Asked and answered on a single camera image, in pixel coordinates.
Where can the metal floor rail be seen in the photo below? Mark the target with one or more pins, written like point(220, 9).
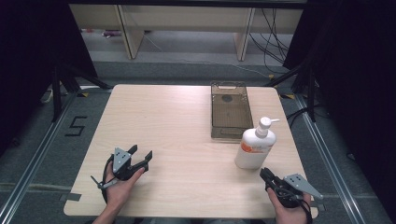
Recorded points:
point(330, 161)
point(34, 158)

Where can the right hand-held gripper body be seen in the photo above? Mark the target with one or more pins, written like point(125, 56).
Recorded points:
point(291, 189)

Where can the grey tape strip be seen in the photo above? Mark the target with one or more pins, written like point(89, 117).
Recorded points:
point(71, 196)

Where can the black curtain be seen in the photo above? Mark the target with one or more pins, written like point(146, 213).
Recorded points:
point(358, 77)
point(31, 62)

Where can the black metal stand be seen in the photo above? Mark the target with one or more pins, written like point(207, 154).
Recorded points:
point(67, 82)
point(306, 84)

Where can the person's right hand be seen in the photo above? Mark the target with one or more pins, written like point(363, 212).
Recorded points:
point(288, 214)

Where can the person's left hand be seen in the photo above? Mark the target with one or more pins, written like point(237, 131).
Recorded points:
point(120, 189)

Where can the transparent brown plastic basket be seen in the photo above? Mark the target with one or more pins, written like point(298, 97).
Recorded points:
point(232, 115)

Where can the yellow black tape piece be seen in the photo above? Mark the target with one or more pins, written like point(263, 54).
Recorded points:
point(287, 96)
point(82, 94)

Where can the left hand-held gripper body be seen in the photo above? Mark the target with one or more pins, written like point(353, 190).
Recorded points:
point(122, 161)

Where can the white pump bottle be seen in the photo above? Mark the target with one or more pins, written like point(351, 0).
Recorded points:
point(254, 147)

